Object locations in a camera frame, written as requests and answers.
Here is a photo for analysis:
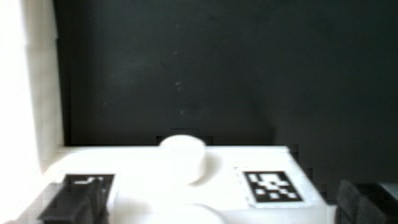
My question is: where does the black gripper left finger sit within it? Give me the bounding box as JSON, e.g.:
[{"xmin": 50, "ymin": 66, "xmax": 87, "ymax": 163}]
[{"xmin": 39, "ymin": 174, "xmax": 114, "ymax": 224}]

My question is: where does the white front drawer box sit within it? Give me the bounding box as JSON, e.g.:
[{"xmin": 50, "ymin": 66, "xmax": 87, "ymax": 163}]
[{"xmin": 169, "ymin": 204, "xmax": 336, "ymax": 224}]

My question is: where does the white drawer cabinet frame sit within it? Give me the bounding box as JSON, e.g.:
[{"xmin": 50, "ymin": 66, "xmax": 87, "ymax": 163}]
[{"xmin": 0, "ymin": 0, "xmax": 62, "ymax": 224}]

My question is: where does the white drawer box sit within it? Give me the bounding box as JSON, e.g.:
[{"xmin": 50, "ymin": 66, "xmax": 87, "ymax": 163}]
[
  {"xmin": 48, "ymin": 135, "xmax": 329, "ymax": 224},
  {"xmin": 169, "ymin": 204, "xmax": 336, "ymax": 224}
]

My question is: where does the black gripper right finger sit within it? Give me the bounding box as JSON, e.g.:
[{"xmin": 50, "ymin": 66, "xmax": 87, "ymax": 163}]
[{"xmin": 334, "ymin": 180, "xmax": 398, "ymax": 224}]

